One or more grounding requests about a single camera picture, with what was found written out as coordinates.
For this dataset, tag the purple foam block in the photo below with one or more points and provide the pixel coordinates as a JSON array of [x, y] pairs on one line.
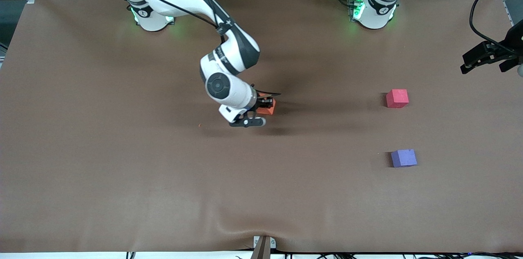
[[403, 158]]

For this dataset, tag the orange foam block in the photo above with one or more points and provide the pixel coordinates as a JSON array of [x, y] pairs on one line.
[[270, 110]]

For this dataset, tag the pink foam block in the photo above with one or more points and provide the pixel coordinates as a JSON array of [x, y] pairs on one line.
[[397, 98]]

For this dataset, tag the metal mount bracket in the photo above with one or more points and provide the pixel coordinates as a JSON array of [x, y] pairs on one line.
[[263, 246]]

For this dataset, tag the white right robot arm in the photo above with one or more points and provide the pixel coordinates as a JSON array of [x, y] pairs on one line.
[[229, 87]]

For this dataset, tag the brown table cover mat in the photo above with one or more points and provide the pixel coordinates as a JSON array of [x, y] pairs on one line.
[[261, 177]]

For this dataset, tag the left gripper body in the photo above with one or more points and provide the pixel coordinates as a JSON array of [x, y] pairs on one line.
[[513, 41]]

